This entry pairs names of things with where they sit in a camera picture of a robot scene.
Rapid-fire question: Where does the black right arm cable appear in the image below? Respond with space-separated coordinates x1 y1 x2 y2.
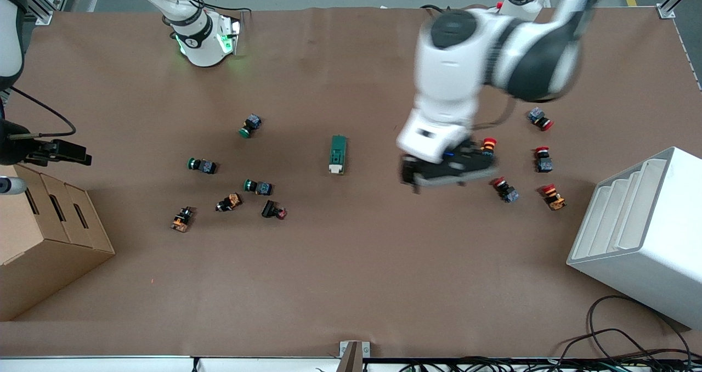
8 86 77 140

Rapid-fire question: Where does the white stepped rack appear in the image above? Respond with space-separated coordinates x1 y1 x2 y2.
567 146 702 330

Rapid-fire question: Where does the brown paper table mat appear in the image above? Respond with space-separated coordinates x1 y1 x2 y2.
0 5 702 359

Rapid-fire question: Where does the brown cardboard box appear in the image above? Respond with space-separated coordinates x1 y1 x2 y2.
0 160 116 322

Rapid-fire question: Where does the grey metal bracket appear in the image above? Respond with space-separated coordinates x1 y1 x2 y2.
336 341 371 372

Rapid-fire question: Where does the green load switch white lever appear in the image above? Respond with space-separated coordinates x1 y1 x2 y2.
329 135 348 176

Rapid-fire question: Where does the grey right base connector plate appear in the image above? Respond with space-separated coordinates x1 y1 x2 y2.
218 16 242 56

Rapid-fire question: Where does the black looped floor cable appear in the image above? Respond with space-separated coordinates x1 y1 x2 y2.
587 295 693 360

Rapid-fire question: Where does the red push button grey base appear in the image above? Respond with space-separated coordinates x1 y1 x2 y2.
492 178 520 204
528 107 554 131

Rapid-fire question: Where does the white table edge rail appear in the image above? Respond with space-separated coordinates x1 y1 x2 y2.
0 355 702 372

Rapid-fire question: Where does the black cable bundle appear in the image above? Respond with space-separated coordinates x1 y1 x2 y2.
398 356 702 372

